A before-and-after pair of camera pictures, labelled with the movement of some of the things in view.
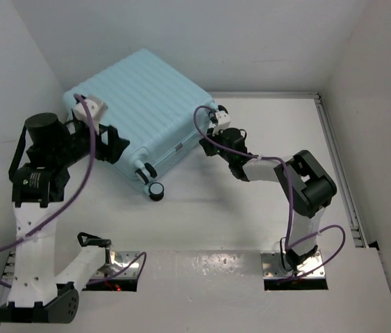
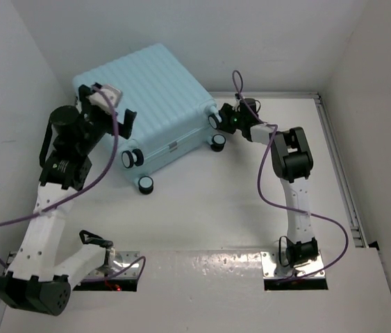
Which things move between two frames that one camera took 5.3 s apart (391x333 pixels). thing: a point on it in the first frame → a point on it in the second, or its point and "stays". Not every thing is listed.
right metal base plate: x=272 y=268 stays
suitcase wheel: x=144 y=171 → x=129 y=158
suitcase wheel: x=156 y=191 → x=146 y=185
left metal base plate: x=119 y=259 stays
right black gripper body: x=213 y=150 → x=233 y=121
